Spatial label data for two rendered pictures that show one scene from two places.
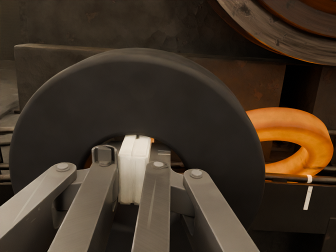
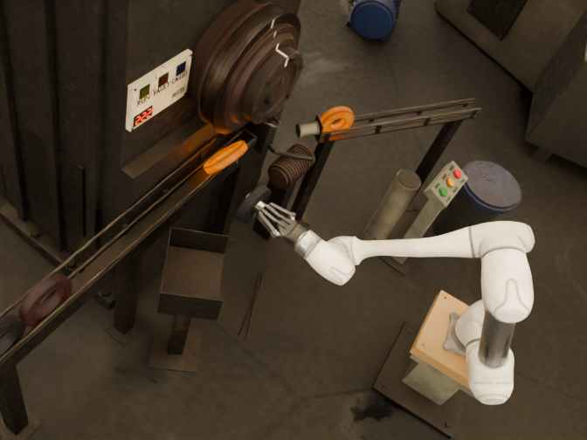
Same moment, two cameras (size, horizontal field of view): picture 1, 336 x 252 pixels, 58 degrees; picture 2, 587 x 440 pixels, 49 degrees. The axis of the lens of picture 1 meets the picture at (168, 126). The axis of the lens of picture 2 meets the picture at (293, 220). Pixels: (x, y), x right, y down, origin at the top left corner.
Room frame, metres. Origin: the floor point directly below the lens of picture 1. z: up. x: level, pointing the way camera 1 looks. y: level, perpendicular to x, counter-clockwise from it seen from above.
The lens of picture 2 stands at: (-0.40, 1.31, 2.57)
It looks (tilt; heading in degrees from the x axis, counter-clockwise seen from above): 51 degrees down; 288
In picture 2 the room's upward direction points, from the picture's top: 23 degrees clockwise
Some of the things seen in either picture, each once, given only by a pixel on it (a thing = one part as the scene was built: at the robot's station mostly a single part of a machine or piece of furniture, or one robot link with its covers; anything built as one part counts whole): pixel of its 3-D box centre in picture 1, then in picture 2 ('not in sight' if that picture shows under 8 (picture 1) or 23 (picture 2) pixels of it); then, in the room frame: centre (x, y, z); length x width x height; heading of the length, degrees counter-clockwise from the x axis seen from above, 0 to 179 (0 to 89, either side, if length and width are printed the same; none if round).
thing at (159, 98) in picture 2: not in sight; (159, 90); (0.55, 0.12, 1.15); 0.26 x 0.02 x 0.18; 90
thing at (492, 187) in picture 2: not in sight; (473, 209); (-0.44, -1.27, 0.22); 0.32 x 0.32 x 0.43
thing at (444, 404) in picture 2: not in sight; (440, 364); (-0.73, -0.40, 0.16); 0.40 x 0.40 x 0.31; 7
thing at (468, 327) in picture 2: not in sight; (485, 323); (-0.73, -0.39, 0.58); 0.18 x 0.16 x 0.22; 122
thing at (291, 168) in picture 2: not in sight; (281, 193); (0.31, -0.55, 0.27); 0.22 x 0.13 x 0.53; 90
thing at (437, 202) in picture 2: not in sight; (424, 221); (-0.29, -0.90, 0.31); 0.24 x 0.16 x 0.62; 90
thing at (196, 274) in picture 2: not in sight; (183, 312); (0.19, 0.28, 0.36); 0.26 x 0.20 x 0.72; 125
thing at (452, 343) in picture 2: not in sight; (470, 332); (-0.72, -0.42, 0.44); 0.22 x 0.18 x 0.06; 106
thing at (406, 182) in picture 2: not in sight; (389, 212); (-0.13, -0.86, 0.26); 0.12 x 0.12 x 0.52
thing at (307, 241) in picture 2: not in sight; (307, 244); (-0.06, 0.01, 0.83); 0.09 x 0.06 x 0.09; 91
